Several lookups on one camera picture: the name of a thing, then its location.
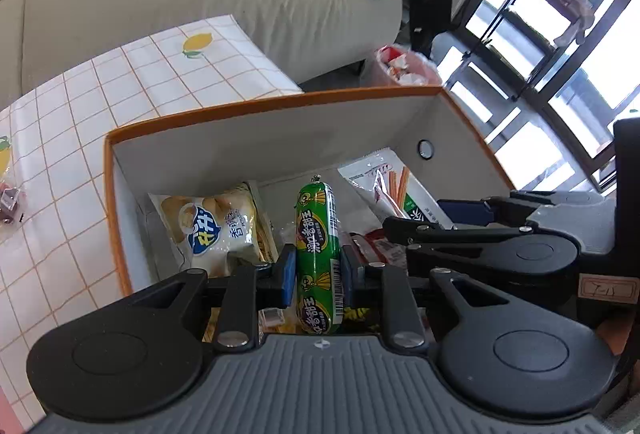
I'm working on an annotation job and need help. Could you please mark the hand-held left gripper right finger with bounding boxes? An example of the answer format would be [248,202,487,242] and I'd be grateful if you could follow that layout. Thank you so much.
[340,244,513,350]

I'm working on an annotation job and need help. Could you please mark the trash bin with pink bag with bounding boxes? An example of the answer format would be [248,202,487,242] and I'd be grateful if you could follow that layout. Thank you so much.
[375,43,444,88]

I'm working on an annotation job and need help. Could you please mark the orange striped snack packet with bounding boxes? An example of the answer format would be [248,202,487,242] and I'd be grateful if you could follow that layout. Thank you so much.
[247,181,280,265]

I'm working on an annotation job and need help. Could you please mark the white box with orange rim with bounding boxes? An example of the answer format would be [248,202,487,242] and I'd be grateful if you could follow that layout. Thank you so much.
[102,85,517,336]

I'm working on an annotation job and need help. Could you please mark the small clear wrapped candy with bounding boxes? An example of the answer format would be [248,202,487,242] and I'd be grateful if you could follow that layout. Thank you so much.
[258,308,287,333]

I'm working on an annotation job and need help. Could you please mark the white packet of orange sticks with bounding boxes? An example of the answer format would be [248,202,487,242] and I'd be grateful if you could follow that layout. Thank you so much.
[337,151,457,231]

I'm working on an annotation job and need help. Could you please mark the white potato chips packet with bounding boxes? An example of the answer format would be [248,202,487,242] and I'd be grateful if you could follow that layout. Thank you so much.
[148,181,271,280]

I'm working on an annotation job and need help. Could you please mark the lemon print grid tablecloth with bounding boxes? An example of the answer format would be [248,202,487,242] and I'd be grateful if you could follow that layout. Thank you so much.
[0,14,306,430]

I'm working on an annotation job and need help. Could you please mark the green sausage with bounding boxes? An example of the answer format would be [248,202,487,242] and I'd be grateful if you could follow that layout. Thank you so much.
[292,174,344,336]

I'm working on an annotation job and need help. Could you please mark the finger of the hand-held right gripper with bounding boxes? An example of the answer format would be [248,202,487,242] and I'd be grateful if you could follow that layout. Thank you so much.
[436,191,608,230]
[382,214,539,286]

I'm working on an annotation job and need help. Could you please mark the pink printed mat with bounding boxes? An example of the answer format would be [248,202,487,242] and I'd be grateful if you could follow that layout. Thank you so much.
[0,386,23,432]

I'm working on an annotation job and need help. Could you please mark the clear packet of brown candies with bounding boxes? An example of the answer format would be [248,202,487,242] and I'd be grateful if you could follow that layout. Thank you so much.
[0,181,25,228]

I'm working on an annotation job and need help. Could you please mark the red snack packet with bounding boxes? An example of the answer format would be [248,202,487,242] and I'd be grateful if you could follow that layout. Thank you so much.
[342,229,409,268]

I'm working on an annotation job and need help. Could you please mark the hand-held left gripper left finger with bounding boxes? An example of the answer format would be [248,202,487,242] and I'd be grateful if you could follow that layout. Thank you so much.
[125,243,298,351]

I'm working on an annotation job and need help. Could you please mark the yellow black snack packet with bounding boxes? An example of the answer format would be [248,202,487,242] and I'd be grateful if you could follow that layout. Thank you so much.
[342,307,387,336]

